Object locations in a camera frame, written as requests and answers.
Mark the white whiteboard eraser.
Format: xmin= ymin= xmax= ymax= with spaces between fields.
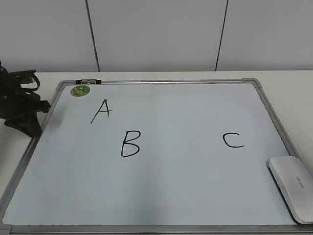
xmin=268 ymin=156 xmax=313 ymax=224

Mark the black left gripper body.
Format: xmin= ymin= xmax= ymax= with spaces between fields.
xmin=0 ymin=70 xmax=51 ymax=120

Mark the white magnetic whiteboard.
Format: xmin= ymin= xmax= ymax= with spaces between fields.
xmin=0 ymin=78 xmax=313 ymax=235

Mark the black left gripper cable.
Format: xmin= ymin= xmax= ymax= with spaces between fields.
xmin=4 ymin=70 xmax=41 ymax=94

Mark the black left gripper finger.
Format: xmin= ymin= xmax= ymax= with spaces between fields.
xmin=4 ymin=115 xmax=42 ymax=138

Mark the black metal hanging clip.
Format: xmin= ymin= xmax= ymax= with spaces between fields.
xmin=75 ymin=79 xmax=102 ymax=85

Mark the round green sticker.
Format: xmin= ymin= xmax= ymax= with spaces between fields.
xmin=70 ymin=85 xmax=90 ymax=97

